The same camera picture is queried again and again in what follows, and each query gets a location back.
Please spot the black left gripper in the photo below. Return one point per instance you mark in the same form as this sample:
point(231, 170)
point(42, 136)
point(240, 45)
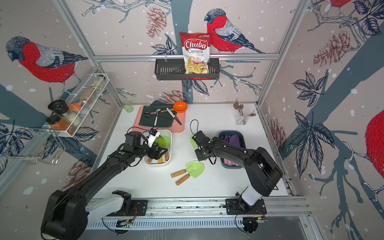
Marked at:
point(153, 155)

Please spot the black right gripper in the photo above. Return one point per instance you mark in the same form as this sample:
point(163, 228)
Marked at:
point(199, 157)

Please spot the green shovel wooden handle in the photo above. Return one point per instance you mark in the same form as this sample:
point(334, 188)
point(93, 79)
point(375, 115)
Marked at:
point(168, 145)
point(193, 143)
point(195, 165)
point(186, 177)

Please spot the purple shovel pink handle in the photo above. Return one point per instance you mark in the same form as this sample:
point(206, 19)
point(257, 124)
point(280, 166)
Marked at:
point(226, 138)
point(230, 163)
point(234, 140)

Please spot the green shovel yellow handle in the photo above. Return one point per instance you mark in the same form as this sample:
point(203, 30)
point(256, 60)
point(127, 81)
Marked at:
point(162, 143)

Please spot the white storage tray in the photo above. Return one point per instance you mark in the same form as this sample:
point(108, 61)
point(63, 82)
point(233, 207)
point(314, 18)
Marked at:
point(153, 162)

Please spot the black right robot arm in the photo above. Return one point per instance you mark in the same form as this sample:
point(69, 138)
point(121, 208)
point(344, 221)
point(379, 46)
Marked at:
point(262, 170)

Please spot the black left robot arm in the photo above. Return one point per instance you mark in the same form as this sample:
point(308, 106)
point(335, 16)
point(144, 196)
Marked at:
point(66, 217)

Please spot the teal storage tray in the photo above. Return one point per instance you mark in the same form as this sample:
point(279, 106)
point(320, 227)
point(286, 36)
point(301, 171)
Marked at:
point(243, 145)

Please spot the iridescent spoon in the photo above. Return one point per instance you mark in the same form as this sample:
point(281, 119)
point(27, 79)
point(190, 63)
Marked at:
point(147, 114)

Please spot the pink cutting board tray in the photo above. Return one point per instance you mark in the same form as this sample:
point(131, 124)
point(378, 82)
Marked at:
point(175, 128)

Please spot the dark green cloth napkin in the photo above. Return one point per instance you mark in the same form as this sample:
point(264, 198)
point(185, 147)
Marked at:
point(164, 121)

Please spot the small green glass cup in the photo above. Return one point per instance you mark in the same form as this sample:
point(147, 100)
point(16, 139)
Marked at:
point(128, 106)

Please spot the clear glass with cutlery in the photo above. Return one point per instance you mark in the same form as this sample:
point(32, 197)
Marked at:
point(242, 117)

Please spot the orange plastic bowl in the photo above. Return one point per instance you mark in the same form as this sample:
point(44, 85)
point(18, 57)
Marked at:
point(180, 107)

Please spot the orange spice jar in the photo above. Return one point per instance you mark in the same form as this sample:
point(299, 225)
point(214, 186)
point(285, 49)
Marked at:
point(60, 124)

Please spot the black lid spice jar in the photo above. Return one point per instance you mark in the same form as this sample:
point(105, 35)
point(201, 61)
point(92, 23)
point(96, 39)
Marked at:
point(59, 107)

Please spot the Chuba cassava chips bag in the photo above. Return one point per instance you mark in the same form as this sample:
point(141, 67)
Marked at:
point(196, 52)

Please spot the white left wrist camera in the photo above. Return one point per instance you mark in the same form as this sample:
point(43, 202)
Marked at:
point(152, 135)

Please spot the metal spoon white handle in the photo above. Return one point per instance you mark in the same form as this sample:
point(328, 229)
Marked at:
point(156, 118)

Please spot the white handled knife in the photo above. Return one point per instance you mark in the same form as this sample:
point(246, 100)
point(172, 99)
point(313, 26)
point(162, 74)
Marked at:
point(174, 116)

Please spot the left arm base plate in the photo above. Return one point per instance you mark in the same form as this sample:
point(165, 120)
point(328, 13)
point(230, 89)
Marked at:
point(132, 208)

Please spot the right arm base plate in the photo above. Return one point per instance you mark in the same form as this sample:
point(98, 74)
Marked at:
point(237, 206)

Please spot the white wire spice rack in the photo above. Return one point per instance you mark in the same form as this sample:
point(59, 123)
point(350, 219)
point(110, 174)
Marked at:
point(89, 92)

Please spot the black wire wall basket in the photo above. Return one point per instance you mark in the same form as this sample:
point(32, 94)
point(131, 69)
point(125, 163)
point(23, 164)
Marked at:
point(173, 70)

